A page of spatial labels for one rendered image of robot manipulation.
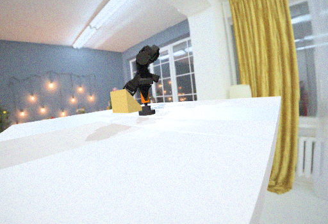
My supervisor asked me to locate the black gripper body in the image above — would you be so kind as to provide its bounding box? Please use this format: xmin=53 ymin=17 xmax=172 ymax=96
xmin=136 ymin=68 xmax=153 ymax=88

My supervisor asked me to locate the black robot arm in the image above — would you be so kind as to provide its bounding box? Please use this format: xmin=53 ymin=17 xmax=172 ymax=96
xmin=123 ymin=45 xmax=160 ymax=96

